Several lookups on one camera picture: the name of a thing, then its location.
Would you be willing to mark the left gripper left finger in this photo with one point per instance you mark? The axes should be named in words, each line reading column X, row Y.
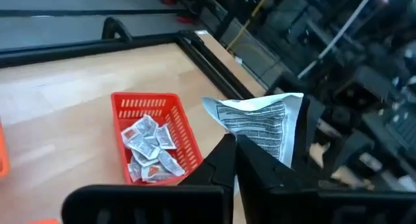
column 162, row 204

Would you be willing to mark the white packet black text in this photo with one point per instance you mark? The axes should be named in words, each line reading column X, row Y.
column 143, row 160
column 134, row 172
column 146, row 125
column 165, row 138
column 143, row 146
column 260, row 123

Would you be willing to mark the red plastic basket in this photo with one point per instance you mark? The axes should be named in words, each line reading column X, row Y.
column 182, row 126

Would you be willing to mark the orange plastic basket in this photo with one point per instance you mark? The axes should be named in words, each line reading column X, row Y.
column 3, row 149
column 44, row 221

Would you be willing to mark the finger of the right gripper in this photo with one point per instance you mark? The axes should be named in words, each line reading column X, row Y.
column 313, row 120
column 286, row 84

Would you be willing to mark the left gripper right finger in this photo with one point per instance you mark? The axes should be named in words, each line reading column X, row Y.
column 292, row 207

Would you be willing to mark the black aluminium table frame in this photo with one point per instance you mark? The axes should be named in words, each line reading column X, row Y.
column 65, row 52

